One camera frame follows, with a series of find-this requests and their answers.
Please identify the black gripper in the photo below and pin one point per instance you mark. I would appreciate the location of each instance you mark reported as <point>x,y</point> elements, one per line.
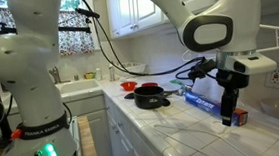
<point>230,79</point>

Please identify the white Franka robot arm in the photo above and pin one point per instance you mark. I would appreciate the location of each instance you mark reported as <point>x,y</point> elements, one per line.
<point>28,63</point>

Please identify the blue foil box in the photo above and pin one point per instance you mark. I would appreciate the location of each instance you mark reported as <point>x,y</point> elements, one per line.
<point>205,104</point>

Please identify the white plate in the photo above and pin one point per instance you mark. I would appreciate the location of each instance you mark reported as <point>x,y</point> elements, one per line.
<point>172,88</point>

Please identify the black saucepan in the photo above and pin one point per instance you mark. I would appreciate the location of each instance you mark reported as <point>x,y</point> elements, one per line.
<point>149,100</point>

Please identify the red measuring cup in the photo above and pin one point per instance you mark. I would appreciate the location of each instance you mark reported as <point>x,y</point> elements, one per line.
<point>149,84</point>

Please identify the red bowl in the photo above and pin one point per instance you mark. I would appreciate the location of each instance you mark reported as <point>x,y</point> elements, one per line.
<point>128,86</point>

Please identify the white dish rack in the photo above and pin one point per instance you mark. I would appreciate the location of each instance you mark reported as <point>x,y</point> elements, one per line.
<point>132,69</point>

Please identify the white lower cabinets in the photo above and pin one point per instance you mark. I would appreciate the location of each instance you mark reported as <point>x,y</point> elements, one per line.
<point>131,145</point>

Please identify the white cabinets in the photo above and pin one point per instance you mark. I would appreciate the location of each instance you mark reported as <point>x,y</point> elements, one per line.
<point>131,145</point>
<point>140,7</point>

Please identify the clear dispenser bottle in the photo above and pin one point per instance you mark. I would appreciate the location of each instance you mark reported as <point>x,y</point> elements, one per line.
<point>112,75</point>

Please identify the white upper cabinets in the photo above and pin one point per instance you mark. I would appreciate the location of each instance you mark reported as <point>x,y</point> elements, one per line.
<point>140,7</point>

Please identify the white soap bottle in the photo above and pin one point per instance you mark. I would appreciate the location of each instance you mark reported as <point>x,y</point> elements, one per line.
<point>98,74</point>

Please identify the yellow sponge dish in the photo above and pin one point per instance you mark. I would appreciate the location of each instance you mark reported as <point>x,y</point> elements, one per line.
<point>89,76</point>

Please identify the white sink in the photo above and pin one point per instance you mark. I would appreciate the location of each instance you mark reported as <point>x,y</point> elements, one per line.
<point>80,86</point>

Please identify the small metal cup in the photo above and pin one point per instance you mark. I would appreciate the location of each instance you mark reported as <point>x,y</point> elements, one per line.
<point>76,78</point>

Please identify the floral curtain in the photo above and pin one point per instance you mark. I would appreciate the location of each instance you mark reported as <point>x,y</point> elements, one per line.
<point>76,43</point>

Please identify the silver faucet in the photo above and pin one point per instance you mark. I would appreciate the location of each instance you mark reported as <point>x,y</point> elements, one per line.
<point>56,76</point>

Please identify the white wrist mount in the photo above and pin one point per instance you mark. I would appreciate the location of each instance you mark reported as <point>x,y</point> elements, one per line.
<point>258,63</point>

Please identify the white GFCI wall outlet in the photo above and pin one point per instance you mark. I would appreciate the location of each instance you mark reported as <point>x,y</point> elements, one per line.
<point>276,77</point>

